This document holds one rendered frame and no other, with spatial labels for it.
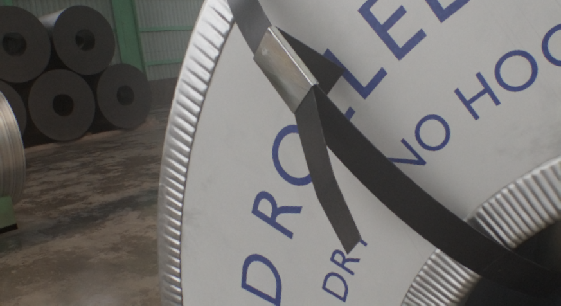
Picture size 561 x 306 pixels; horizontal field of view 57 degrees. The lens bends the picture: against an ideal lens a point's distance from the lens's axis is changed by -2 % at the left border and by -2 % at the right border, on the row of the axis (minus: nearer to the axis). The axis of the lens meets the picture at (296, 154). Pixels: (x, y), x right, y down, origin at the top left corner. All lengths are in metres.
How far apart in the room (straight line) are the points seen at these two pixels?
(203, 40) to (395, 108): 0.21
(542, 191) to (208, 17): 0.33
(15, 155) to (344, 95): 4.72
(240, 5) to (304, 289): 0.26
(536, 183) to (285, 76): 0.19
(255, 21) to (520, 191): 0.23
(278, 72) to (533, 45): 0.18
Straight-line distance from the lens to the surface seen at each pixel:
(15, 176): 5.13
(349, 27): 0.42
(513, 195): 0.39
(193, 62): 0.54
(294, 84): 0.39
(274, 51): 0.40
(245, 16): 0.43
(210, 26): 0.52
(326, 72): 0.41
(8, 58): 12.02
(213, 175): 0.54
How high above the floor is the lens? 1.11
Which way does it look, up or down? 10 degrees down
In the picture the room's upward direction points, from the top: 7 degrees counter-clockwise
